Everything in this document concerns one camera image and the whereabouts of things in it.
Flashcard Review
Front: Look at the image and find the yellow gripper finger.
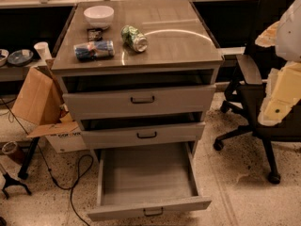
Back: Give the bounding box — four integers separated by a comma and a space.
255, 22, 279, 48
258, 61, 301, 126

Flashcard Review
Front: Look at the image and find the green soda can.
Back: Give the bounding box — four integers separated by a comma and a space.
121, 25, 148, 53

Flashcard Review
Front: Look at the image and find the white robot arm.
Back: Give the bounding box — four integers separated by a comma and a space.
255, 0, 301, 126

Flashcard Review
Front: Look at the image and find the grey middle drawer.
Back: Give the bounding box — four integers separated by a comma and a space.
82, 122, 205, 149

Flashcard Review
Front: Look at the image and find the grey drawer cabinet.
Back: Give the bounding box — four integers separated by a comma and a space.
51, 0, 224, 155

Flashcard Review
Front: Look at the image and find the grey open bottom drawer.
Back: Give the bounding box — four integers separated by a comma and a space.
87, 142, 211, 221

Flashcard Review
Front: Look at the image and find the grey top drawer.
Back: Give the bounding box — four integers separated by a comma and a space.
63, 85, 215, 121

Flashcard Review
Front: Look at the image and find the blue soda can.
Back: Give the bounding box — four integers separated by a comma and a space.
73, 40, 115, 60

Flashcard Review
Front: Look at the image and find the black office chair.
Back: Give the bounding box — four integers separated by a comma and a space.
214, 0, 301, 184

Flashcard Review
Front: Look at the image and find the white bowl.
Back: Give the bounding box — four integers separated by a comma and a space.
84, 6, 114, 29

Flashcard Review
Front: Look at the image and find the small dark snack packet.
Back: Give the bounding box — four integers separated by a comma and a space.
87, 28, 103, 41

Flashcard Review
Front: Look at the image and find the white printed cardboard box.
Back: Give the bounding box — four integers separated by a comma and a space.
46, 128, 87, 153

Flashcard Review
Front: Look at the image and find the white paper cup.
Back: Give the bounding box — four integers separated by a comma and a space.
34, 41, 52, 60

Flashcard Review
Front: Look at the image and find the brown cardboard box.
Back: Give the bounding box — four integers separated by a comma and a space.
11, 65, 78, 137

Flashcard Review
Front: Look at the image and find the dark blue plate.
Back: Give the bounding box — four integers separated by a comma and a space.
8, 49, 34, 67

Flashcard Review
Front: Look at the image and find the grey bowl at left edge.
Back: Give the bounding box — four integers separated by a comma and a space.
0, 49, 8, 67

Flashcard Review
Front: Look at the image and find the black table leg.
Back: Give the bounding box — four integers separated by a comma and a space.
18, 137, 40, 180

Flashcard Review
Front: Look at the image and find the black tripod stand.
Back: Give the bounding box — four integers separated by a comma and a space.
0, 164, 32, 199

